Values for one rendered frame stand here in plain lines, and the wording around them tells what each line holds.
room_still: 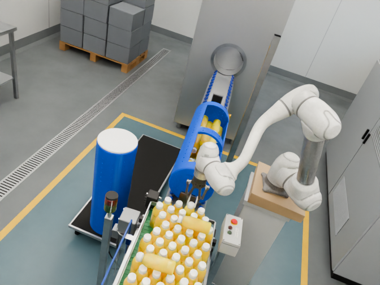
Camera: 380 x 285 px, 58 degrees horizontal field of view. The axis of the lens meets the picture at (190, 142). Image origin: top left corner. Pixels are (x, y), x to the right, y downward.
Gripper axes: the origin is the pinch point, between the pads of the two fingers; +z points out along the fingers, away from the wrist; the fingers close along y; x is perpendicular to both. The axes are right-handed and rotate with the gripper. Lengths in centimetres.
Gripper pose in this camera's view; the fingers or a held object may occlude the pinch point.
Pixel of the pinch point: (192, 201)
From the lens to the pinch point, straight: 197.6
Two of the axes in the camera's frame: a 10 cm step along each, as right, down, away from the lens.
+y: -9.5, -3.0, 0.3
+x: -2.0, 5.5, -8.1
